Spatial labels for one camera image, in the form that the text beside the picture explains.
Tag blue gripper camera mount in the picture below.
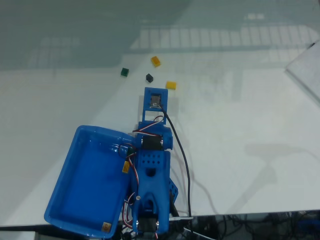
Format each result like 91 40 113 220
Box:
143 86 169 125

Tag blue plastic bin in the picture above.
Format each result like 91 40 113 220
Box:
44 124 137 240

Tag thin white cable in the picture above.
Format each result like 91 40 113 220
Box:
192 178 218 216

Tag white plug cable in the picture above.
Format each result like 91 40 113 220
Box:
169 216 195 222

